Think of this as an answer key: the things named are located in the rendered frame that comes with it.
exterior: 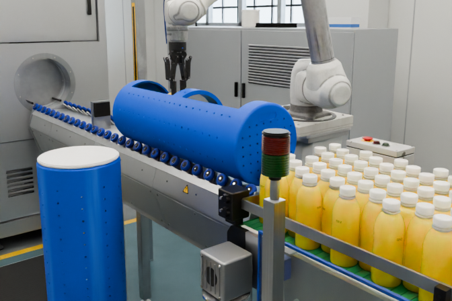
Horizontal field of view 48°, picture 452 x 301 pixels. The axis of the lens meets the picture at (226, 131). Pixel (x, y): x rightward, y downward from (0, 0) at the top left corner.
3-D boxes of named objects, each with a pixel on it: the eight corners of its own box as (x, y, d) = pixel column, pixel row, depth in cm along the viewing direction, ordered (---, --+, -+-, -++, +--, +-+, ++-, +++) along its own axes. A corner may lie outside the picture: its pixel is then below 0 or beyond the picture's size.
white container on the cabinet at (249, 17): (251, 27, 441) (251, 10, 438) (264, 27, 430) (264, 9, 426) (237, 27, 432) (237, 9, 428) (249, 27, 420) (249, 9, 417)
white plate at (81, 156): (103, 166, 164) (103, 170, 164) (128, 146, 191) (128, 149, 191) (21, 164, 167) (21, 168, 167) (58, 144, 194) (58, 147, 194)
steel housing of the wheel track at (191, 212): (73, 150, 350) (70, 101, 343) (306, 268, 183) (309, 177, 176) (31, 157, 333) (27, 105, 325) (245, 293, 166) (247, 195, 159)
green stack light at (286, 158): (275, 168, 119) (276, 147, 118) (295, 174, 114) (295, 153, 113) (255, 173, 115) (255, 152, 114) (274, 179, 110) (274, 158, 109)
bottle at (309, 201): (288, 244, 139) (290, 180, 135) (306, 238, 143) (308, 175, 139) (309, 253, 134) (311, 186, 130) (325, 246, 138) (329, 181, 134)
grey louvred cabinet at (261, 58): (210, 162, 547) (208, 26, 516) (385, 222, 386) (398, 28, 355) (167, 172, 513) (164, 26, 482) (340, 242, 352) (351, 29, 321)
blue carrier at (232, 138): (168, 134, 249) (163, 76, 242) (298, 175, 182) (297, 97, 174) (115, 145, 232) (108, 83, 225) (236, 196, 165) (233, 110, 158)
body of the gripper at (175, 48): (180, 40, 220) (181, 62, 222) (163, 41, 215) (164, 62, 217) (190, 41, 214) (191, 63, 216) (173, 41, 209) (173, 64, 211)
